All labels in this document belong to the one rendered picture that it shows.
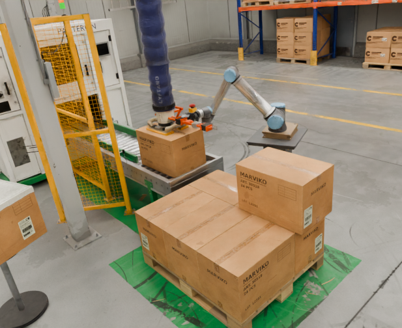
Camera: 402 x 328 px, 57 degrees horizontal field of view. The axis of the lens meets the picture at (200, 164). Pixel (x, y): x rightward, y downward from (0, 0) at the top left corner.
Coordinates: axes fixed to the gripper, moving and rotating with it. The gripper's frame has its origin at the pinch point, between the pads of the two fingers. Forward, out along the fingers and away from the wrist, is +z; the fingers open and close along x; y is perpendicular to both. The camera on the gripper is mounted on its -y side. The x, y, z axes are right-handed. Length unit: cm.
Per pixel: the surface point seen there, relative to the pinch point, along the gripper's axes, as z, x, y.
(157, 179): 35, -51, 7
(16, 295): 181, -90, 4
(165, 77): 0.3, 40.2, 17.1
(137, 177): 35, -60, 46
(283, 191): 20, -23, -130
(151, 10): 5, 99, 17
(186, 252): 80, -62, -88
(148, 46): 10, 69, 23
